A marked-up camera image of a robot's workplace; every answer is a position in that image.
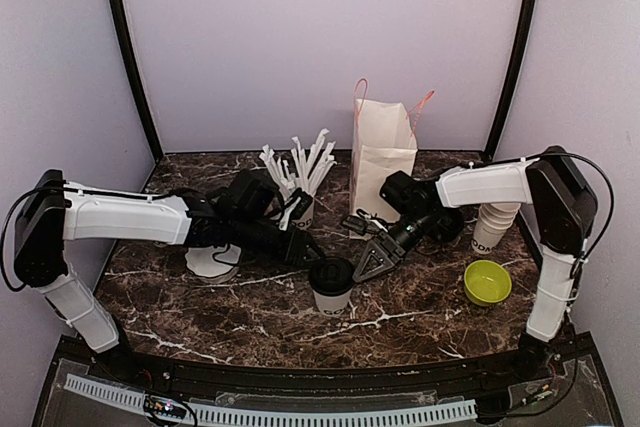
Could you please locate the white paper bag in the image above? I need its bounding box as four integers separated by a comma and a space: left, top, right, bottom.
349, 78, 435, 222

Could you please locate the white cable duct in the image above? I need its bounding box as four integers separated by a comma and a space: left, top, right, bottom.
63, 374, 477, 426

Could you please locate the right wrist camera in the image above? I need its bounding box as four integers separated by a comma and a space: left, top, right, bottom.
340, 215, 388, 238

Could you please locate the bundle of wrapped straws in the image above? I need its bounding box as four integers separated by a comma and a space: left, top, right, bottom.
259, 128, 337, 199

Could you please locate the green bowl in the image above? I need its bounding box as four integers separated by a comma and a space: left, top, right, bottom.
463, 260, 512, 307

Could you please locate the black frame post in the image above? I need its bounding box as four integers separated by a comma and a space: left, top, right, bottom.
483, 0, 536, 160
109, 0, 164, 163

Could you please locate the paper cup holding straws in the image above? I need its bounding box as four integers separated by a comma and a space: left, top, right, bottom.
290, 192, 315, 230

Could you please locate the right black frame post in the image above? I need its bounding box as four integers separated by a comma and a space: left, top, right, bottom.
483, 0, 536, 160

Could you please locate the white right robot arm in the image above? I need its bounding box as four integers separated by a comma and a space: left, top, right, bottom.
342, 146, 602, 342

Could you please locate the white fluted dish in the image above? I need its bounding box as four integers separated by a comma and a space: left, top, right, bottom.
185, 244, 242, 283

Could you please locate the stack of white paper cups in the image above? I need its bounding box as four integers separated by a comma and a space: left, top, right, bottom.
471, 203, 521, 254

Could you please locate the left black frame post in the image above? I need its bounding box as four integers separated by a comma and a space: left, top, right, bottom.
109, 0, 164, 163

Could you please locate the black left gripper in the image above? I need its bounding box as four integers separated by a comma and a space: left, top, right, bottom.
230, 214, 326, 270

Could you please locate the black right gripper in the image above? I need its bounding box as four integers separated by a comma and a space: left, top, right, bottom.
352, 210, 442, 284

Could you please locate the stack of black lids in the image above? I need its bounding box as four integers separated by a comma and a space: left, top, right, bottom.
428, 208, 465, 243

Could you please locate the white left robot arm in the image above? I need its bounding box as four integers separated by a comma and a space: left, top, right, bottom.
1, 169, 328, 383

